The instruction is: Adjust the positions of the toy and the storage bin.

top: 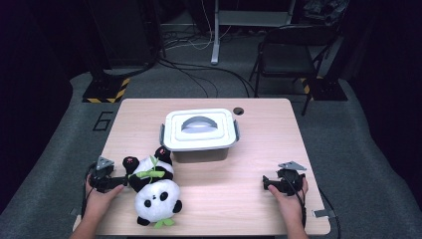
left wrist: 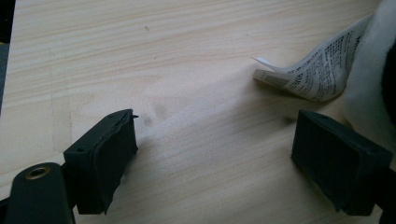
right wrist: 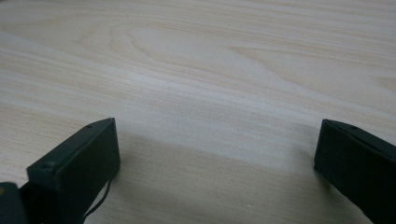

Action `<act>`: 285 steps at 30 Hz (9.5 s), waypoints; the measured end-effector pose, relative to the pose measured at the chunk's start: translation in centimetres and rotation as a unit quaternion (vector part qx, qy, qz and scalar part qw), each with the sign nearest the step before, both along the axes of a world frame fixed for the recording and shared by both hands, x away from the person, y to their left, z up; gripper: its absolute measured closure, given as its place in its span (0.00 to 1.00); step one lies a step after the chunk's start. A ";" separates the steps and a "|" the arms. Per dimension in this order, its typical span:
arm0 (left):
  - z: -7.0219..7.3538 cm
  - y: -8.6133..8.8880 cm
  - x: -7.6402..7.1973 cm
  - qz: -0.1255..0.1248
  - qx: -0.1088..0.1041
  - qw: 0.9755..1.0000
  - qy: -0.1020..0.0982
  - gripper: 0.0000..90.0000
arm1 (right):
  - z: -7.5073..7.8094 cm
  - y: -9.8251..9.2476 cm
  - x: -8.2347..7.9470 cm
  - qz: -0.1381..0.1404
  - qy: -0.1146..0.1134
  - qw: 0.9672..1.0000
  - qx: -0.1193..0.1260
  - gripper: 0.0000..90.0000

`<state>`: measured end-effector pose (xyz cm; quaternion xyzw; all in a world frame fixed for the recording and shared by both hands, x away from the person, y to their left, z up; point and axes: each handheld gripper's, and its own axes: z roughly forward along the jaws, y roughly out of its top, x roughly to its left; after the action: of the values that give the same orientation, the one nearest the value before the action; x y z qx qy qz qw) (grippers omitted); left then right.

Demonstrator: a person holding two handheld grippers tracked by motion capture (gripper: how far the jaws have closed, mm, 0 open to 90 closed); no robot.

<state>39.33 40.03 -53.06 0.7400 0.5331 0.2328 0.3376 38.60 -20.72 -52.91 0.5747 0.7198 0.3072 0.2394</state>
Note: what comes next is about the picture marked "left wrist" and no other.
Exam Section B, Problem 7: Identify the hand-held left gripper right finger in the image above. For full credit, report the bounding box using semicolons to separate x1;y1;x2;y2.
290;108;393;217

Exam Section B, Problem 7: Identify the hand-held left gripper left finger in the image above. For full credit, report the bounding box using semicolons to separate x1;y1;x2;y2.
63;108;139;216

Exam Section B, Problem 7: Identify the panda plush toy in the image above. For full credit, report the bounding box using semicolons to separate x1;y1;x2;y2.
251;0;396;155

